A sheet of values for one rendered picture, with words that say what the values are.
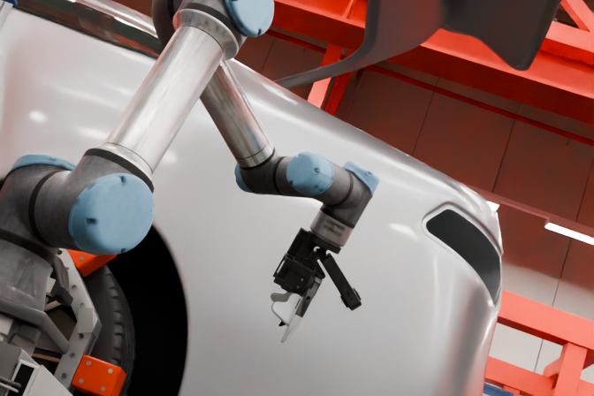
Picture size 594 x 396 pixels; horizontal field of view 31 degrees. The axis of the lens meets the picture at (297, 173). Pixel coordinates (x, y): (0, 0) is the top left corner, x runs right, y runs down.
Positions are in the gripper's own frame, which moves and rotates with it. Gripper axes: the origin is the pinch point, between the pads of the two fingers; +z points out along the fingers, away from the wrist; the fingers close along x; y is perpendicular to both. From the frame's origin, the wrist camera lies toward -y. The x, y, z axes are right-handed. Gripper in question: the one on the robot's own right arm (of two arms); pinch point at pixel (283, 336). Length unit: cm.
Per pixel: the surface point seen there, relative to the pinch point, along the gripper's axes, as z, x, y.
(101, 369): 28.8, -24.5, 27.4
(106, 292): 17, -40, 35
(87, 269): 14, -38, 41
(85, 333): 25, -28, 34
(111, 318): 21, -37, 31
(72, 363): 31, -25, 33
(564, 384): 32, -615, -286
